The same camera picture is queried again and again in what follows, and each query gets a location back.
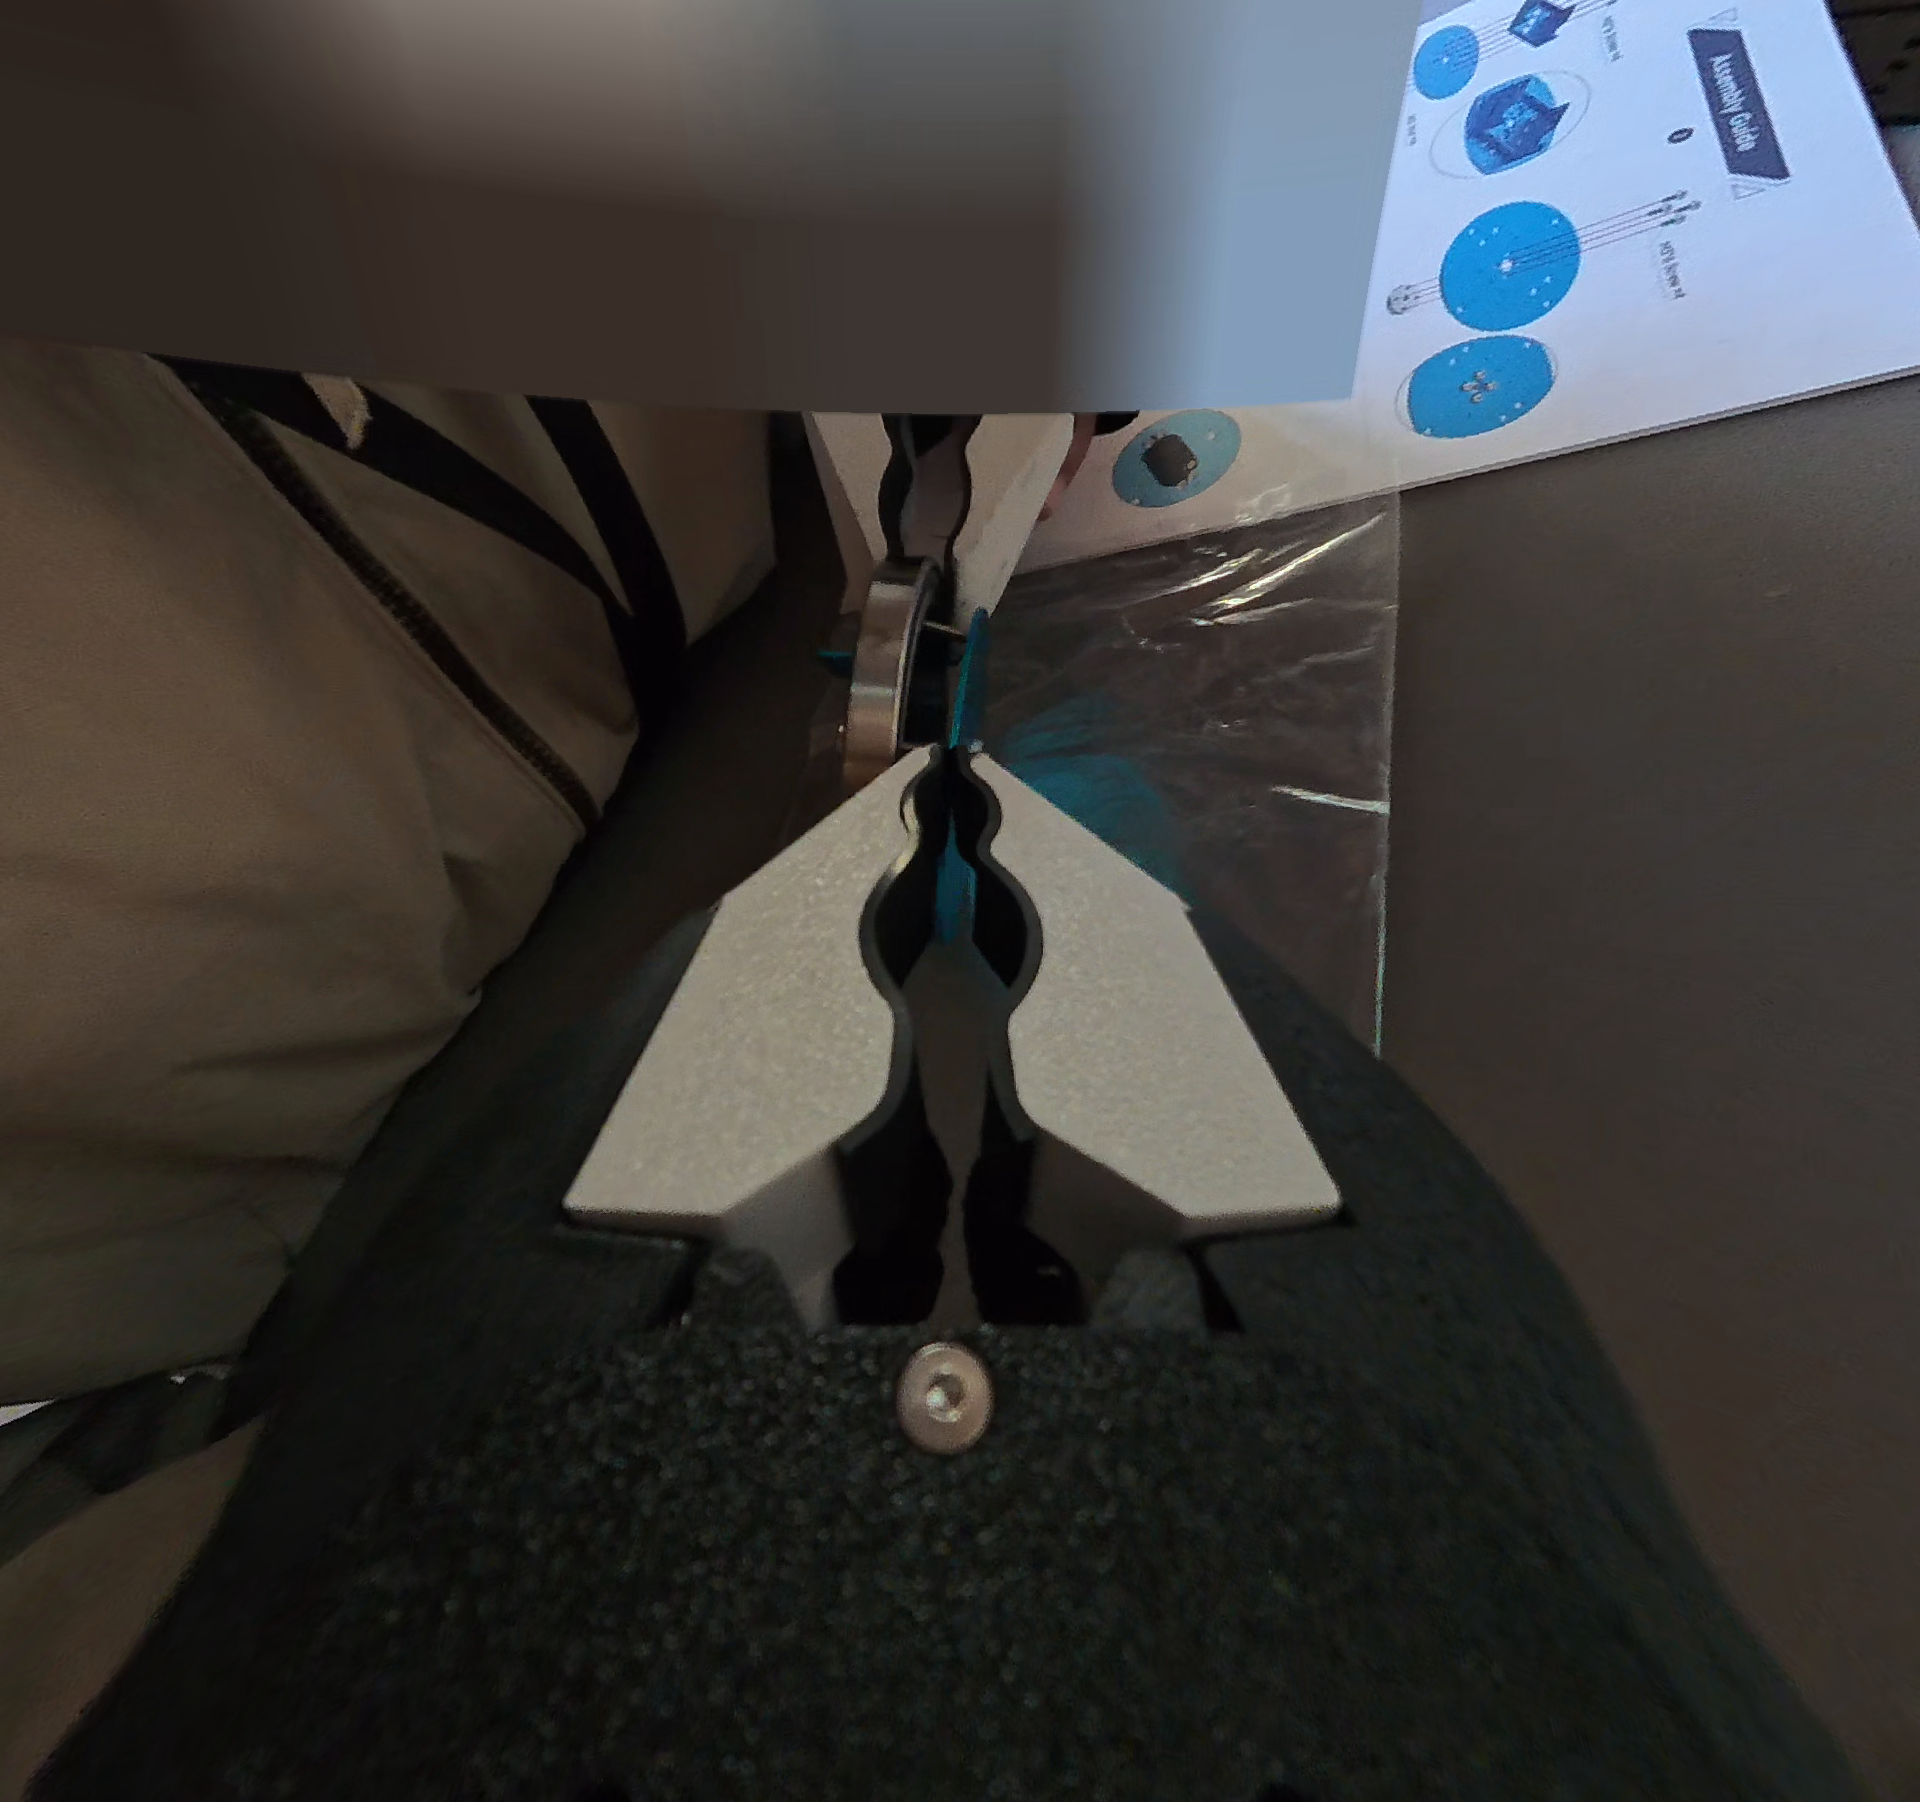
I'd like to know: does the grey desk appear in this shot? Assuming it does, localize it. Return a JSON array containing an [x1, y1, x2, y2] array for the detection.
[[811, 0, 1920, 1802]]

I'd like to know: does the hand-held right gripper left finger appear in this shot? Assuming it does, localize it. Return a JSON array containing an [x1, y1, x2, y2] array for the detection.
[[560, 752, 941, 1329]]

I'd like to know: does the clear plastic bag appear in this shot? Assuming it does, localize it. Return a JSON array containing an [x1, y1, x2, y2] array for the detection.
[[811, 489, 1406, 1057]]

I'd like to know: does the black shoulder strap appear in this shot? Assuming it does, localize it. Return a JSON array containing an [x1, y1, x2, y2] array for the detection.
[[0, 353, 693, 1533]]

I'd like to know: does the white instruction manual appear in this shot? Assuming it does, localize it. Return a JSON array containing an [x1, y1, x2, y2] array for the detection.
[[1050, 0, 1920, 560]]

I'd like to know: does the silver bearing ring blue base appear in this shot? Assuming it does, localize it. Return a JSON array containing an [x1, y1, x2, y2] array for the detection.
[[840, 556, 949, 793]]

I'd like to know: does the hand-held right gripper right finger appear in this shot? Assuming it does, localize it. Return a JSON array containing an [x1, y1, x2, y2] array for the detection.
[[960, 752, 1345, 1329]]

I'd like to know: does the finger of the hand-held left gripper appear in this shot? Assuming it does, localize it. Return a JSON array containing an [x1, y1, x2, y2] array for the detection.
[[801, 410, 925, 572], [931, 410, 1088, 621]]

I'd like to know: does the blue round base plate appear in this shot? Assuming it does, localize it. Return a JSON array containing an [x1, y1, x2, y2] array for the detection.
[[931, 608, 1001, 953]]

